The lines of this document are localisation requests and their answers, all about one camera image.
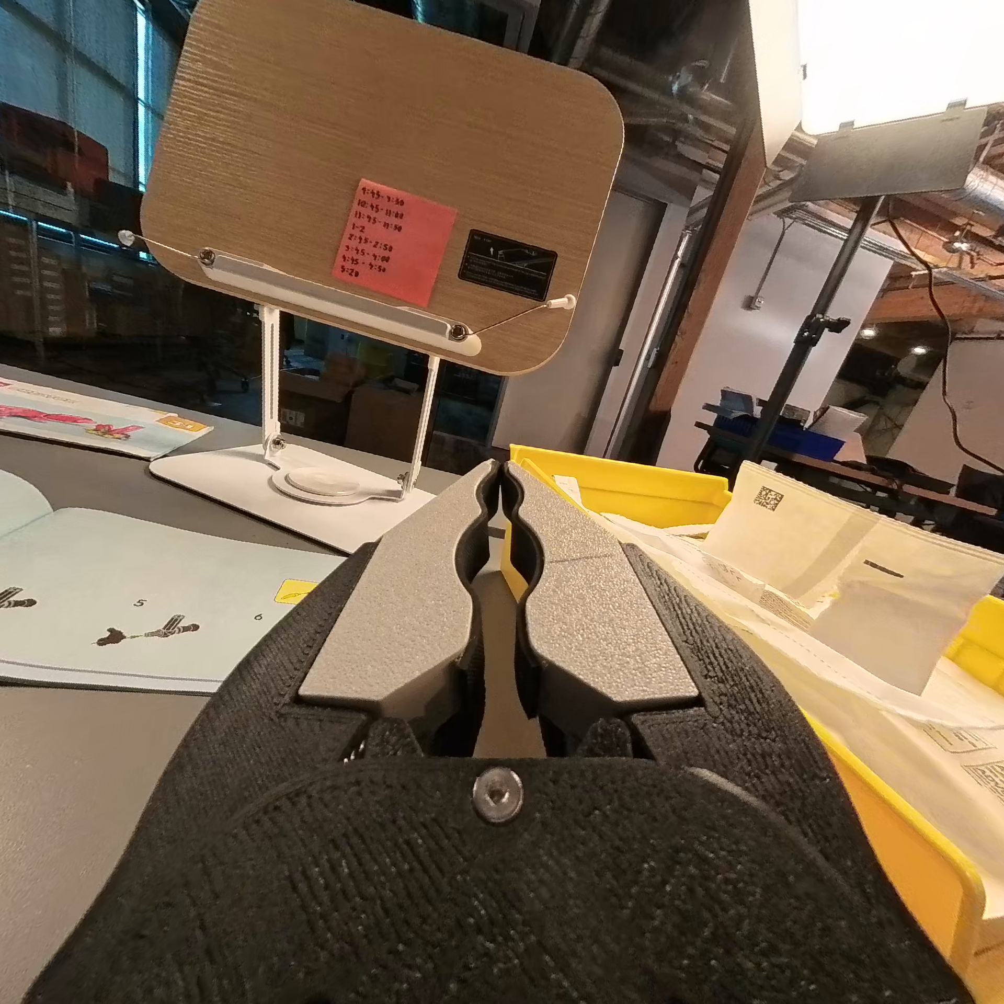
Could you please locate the open instruction booklet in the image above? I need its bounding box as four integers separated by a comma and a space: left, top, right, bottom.
0, 469, 348, 696

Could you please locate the studio light panel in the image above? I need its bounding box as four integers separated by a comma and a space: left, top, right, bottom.
745, 0, 1004, 203

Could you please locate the black label sticker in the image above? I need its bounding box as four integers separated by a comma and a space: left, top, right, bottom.
458, 229, 558, 301

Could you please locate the wooden book stand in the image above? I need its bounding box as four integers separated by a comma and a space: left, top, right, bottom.
116, 0, 626, 554

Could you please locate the heap of white paper bags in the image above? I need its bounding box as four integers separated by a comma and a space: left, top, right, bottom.
549, 460, 1004, 880

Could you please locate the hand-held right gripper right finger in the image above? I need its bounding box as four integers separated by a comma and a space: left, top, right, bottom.
502, 461, 701, 718

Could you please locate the black light stand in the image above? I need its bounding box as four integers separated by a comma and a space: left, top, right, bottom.
749, 196, 883, 465

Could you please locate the pink sticky note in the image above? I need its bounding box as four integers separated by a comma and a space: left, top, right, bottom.
331, 179, 458, 307

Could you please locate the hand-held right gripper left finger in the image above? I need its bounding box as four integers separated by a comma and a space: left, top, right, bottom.
298, 460, 500, 718

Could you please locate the yellow plastic bin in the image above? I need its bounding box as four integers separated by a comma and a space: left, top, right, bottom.
508, 444, 1004, 1004

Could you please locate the closed instruction booklet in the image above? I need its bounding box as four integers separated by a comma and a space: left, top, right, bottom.
0, 378, 214, 461

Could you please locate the background work table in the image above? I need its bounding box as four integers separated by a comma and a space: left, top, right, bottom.
695, 388, 1004, 527

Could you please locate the black cable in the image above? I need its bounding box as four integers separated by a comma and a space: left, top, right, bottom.
886, 196, 1004, 475

